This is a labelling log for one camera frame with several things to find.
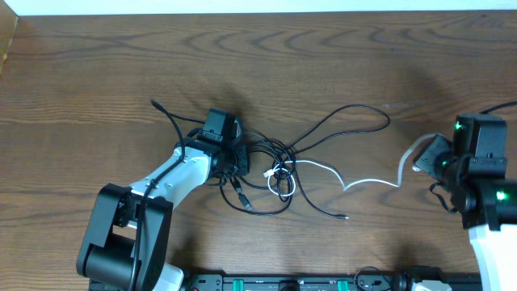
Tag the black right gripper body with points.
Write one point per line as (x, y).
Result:
(437, 162)

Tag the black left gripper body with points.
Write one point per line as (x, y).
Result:
(237, 162)

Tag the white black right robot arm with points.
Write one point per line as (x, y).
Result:
(472, 168)

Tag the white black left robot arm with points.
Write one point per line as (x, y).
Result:
(125, 243)

